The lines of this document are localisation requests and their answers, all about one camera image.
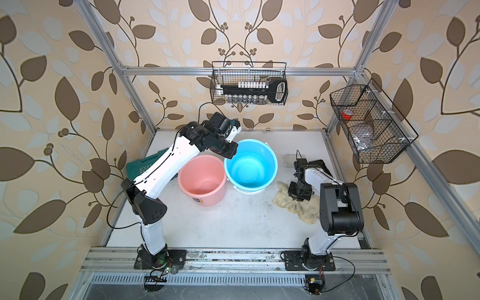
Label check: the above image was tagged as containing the beige cleaning cloth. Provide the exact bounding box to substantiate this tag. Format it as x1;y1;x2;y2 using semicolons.
273;182;320;225

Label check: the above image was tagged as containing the pink plastic bucket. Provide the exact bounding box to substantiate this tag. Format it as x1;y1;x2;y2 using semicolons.
177;155;227;207

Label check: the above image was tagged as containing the aluminium front rail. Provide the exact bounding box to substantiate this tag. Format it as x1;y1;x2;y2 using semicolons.
81;247;391;275

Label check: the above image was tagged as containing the wire basket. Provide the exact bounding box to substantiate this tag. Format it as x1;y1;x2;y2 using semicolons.
329;79;419;164
210;60;288;106

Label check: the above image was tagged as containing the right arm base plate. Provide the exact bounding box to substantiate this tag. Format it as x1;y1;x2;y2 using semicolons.
280;251;336;272

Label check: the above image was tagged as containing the black socket holder rail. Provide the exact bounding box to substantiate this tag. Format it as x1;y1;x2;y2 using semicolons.
211;78;288;105

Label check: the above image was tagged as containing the light blue plastic bucket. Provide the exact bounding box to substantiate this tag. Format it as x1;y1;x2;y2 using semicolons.
224;139;278;195

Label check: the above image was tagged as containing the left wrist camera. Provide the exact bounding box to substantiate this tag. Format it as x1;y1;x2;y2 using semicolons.
202;112;242;143

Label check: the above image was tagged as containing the black flat case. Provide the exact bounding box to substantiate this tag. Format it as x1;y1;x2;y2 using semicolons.
305;159;335;183

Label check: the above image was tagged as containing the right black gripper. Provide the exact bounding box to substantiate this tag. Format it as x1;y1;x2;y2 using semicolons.
287;181;313;201

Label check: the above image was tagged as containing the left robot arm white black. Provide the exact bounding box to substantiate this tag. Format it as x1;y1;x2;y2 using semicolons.
121;116;241;270

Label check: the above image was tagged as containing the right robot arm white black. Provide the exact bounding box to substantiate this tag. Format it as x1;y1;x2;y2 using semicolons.
287;158;365;271

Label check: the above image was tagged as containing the clear plastic bag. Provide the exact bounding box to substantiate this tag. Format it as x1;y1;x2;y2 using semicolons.
351;124;374;151

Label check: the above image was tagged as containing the right wire basket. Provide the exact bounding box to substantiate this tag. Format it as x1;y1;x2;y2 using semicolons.
329;79;419;164

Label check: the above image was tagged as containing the back wire basket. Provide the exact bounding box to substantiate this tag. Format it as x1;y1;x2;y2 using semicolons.
210;60;288;106

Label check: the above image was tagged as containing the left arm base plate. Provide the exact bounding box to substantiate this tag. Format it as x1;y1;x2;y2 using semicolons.
134;247;188;270

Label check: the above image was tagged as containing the green tool case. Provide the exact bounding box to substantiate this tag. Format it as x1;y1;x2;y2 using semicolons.
121;148;168;189

